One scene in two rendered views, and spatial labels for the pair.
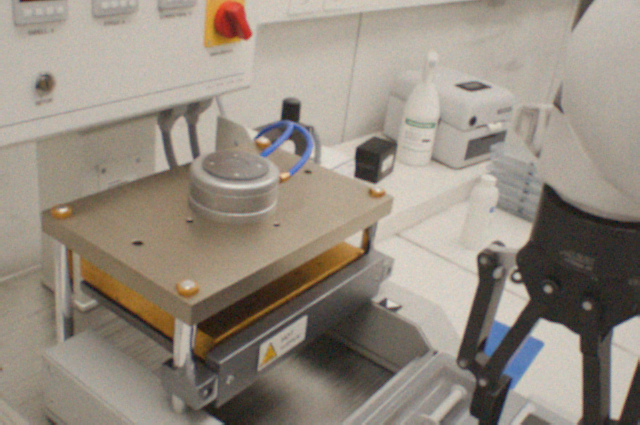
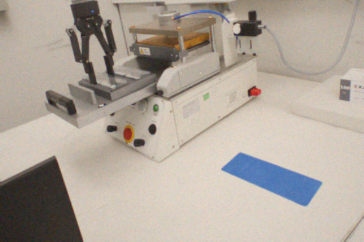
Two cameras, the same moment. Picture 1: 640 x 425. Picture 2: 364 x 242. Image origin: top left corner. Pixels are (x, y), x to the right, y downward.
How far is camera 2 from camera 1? 128 cm
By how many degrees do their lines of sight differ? 95
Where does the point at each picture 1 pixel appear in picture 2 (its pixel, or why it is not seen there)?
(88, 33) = not seen: outside the picture
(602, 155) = not seen: outside the picture
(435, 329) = (166, 75)
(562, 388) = (255, 203)
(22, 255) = (279, 70)
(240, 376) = (136, 51)
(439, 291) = (341, 163)
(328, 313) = (156, 53)
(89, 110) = not seen: outside the picture
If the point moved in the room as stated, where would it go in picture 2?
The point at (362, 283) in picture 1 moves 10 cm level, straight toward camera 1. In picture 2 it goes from (166, 52) to (138, 54)
